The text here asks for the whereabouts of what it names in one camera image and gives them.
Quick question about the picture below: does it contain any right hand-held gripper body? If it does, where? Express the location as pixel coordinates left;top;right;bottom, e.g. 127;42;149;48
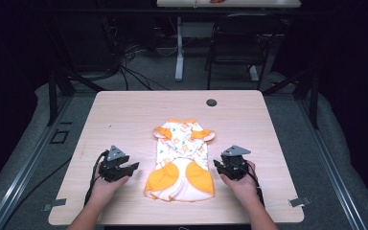
219;145;252;182

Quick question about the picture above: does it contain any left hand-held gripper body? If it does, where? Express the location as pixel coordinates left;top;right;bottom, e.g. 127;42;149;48
98;145;130;183

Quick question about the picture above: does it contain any orange and white pet garment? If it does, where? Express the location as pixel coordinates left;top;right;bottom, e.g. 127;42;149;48
144;118;217;203

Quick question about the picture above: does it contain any person's left hand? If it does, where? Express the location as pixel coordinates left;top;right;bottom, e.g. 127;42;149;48
90;162;131;206

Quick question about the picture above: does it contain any person's right hand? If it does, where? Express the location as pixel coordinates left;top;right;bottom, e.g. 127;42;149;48
219;160;261;209

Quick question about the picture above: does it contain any black metal stand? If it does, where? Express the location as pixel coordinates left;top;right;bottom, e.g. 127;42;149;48
262;66;321;130
45;57;107;127

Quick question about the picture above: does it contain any white table leg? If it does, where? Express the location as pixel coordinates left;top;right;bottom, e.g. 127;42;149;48
174;16;185;82

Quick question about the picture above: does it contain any black chair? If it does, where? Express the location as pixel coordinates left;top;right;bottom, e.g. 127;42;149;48
203;12;284;91

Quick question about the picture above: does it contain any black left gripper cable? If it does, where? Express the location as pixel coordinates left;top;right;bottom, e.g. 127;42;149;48
83;149;110;207

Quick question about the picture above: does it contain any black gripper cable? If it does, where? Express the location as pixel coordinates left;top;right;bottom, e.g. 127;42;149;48
83;149;110;207
236;163;265;208

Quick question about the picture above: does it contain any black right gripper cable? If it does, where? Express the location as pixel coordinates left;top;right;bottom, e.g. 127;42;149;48
236;163;265;208

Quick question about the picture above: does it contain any grey metal table bracket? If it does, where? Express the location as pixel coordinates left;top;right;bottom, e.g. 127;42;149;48
41;197;68;213
287;195;312;208

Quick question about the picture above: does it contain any black floor cable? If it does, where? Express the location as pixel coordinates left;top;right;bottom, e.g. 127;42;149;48
0;155;74;230

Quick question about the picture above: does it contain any aluminium floor rail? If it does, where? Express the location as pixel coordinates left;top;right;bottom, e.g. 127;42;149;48
296;95;368;230
0;95;75;230

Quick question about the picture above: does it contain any bundle of floor cables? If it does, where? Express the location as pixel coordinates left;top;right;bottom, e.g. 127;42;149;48
116;42;171;92

